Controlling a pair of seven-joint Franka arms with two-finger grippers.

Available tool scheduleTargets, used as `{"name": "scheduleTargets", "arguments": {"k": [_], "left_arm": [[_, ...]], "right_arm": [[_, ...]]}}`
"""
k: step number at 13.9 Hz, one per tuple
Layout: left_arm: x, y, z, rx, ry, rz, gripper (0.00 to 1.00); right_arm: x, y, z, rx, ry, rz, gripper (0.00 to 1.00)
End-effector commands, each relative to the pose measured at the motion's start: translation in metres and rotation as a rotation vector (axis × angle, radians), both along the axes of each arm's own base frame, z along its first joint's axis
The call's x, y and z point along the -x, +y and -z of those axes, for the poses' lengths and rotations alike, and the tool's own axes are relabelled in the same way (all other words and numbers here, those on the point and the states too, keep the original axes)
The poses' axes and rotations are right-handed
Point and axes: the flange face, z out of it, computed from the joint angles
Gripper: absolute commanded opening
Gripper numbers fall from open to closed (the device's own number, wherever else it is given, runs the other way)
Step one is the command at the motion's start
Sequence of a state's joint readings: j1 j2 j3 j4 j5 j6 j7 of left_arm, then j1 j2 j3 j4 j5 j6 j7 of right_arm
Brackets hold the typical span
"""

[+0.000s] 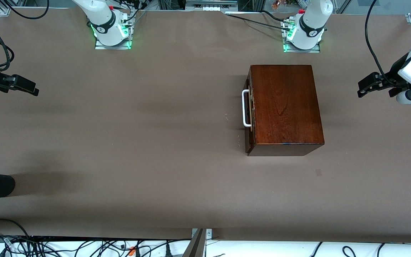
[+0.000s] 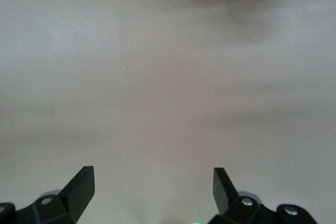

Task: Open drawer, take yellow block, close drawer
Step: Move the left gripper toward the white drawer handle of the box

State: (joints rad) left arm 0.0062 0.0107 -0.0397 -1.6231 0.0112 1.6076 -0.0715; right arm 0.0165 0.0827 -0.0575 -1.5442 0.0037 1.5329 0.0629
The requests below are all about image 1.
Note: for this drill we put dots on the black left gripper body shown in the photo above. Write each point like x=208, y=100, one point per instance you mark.
x=392, y=75

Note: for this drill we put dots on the dark wooden drawer cabinet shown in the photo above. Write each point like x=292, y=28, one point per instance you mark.
x=284, y=107

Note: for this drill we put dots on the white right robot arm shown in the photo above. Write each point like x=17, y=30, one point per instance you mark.
x=102, y=21

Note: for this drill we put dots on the aluminium profile post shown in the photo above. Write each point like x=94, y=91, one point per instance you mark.
x=200, y=246

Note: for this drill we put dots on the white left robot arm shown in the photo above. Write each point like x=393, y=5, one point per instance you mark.
x=314, y=21

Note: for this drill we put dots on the grey metal rail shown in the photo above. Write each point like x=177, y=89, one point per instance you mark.
x=211, y=3

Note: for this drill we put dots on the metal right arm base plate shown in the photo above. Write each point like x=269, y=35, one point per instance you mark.
x=100, y=46

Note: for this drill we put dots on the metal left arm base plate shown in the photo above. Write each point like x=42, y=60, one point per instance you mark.
x=316, y=51

